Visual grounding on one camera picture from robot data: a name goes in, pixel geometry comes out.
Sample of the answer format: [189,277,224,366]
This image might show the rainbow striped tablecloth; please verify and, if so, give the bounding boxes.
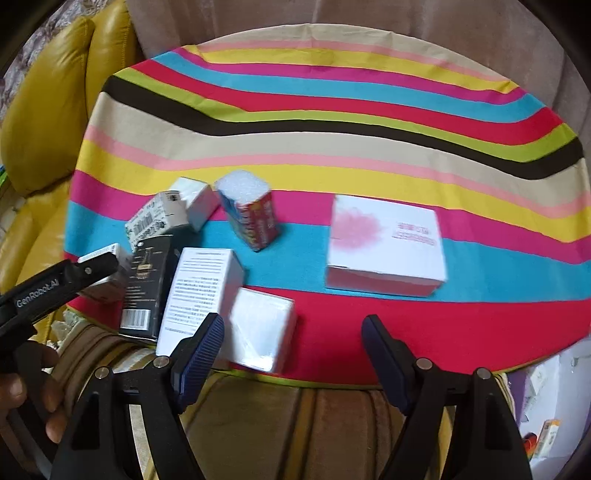
[64,24,590,385]

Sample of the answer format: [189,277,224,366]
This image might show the small white box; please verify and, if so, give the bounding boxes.
[169,177,221,232]

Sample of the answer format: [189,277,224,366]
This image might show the white text-covered box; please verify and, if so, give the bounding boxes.
[156,247,245,356]

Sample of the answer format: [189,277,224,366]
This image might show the person left hand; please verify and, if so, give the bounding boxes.
[0,343,70,471]

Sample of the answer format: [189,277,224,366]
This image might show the white plain box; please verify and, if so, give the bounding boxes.
[221,288,297,374]

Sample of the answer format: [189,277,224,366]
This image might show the orange white medicine box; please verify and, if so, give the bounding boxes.
[532,419,561,459]

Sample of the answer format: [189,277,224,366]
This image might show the white barcode box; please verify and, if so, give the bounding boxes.
[124,190,188,251]

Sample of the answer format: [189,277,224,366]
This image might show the red blue foam-topped box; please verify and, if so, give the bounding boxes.
[214,170,280,252]

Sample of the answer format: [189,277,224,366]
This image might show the purple white cardboard box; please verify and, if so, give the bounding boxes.
[508,337,590,479]

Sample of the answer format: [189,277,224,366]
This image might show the yellow leather sofa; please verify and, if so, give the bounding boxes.
[0,0,144,342]

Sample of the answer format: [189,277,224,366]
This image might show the white box pink blot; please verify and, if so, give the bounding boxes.
[325,195,448,297]

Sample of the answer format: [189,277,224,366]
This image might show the black trimmer box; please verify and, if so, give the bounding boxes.
[119,234,183,343]

